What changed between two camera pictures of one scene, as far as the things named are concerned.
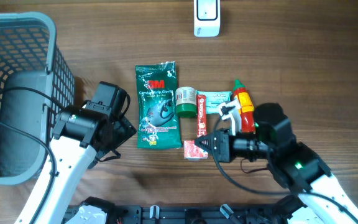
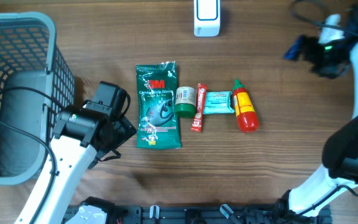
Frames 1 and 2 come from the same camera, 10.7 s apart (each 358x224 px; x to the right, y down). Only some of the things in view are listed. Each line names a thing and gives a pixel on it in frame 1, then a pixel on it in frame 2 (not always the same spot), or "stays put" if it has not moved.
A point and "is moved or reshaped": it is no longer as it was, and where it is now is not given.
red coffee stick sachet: [201, 115] is moved or reshaped
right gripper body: [240, 145] -> [325, 57]
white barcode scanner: [207, 18] stays put
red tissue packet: [192, 152] -> [291, 53]
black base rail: [197, 214] stays put
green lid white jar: [186, 101] stays put
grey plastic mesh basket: [24, 81] stays put
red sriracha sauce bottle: [247, 107] stays put
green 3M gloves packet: [158, 124] stays put
